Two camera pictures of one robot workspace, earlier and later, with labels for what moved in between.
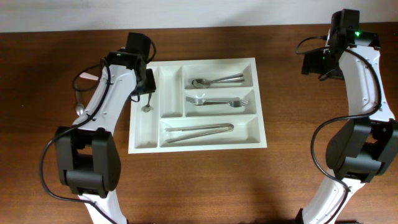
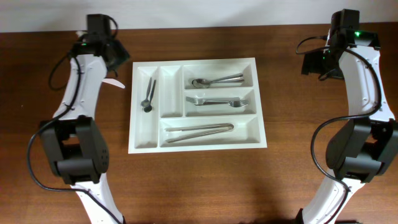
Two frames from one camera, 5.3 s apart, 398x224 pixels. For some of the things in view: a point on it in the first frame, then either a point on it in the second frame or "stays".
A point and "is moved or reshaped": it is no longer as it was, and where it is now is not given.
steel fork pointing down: (233, 103) stays
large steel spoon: (204, 83) stays
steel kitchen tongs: (225, 127) stays
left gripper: (150, 85) to (121, 52)
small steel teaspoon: (79, 108) is moved or reshaped
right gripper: (311, 63) stays
